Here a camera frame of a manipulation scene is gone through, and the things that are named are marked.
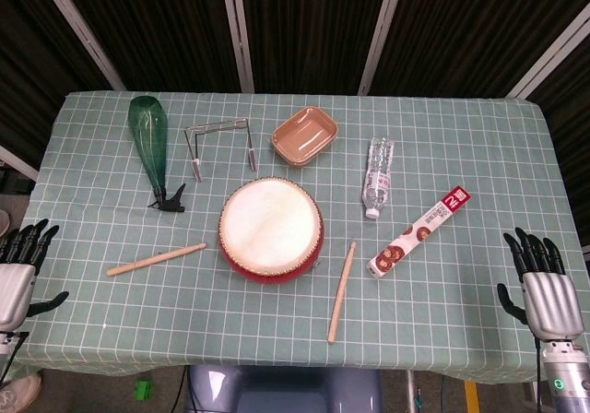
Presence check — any wooden drumstick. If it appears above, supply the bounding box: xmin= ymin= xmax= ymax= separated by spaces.
xmin=326 ymin=241 xmax=359 ymax=343
xmin=106 ymin=242 xmax=207 ymax=277

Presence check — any red drum with white skin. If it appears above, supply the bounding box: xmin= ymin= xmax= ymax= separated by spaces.
xmin=217 ymin=177 xmax=326 ymax=287

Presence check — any white partition frame post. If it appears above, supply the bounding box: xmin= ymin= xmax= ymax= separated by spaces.
xmin=358 ymin=0 xmax=407 ymax=96
xmin=218 ymin=0 xmax=255 ymax=94
xmin=505 ymin=9 xmax=590 ymax=100
xmin=32 ymin=0 xmax=126 ymax=92

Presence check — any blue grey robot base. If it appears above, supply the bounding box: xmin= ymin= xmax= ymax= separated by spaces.
xmin=186 ymin=365 xmax=384 ymax=413

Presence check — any green toy block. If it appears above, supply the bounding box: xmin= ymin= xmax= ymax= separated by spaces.
xmin=133 ymin=378 xmax=156 ymax=403

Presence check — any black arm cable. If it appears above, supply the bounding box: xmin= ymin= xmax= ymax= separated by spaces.
xmin=533 ymin=334 xmax=544 ymax=413

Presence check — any green gridded cutting mat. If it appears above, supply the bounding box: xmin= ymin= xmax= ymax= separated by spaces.
xmin=7 ymin=90 xmax=590 ymax=383

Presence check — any clear plastic water bottle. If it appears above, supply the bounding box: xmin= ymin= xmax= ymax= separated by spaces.
xmin=362 ymin=136 xmax=396 ymax=220

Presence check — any tan rectangular plastic bowl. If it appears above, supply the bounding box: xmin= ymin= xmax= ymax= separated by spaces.
xmin=270 ymin=106 xmax=340 ymax=169

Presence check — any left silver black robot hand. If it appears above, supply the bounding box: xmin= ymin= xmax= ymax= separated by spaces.
xmin=0 ymin=218 xmax=70 ymax=335

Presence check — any metal table leg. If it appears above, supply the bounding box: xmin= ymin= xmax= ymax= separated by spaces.
xmin=404 ymin=370 xmax=417 ymax=413

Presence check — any green plastic spray bottle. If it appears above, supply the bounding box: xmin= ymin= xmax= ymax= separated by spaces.
xmin=127 ymin=95 xmax=187 ymax=214

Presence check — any metal wire frame stand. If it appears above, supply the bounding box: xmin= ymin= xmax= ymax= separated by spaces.
xmin=183 ymin=117 xmax=258 ymax=183

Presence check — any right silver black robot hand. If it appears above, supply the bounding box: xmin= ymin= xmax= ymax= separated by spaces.
xmin=496 ymin=227 xmax=586 ymax=341

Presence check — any long white baking paper box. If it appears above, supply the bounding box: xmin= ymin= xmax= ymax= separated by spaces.
xmin=366 ymin=185 xmax=473 ymax=278

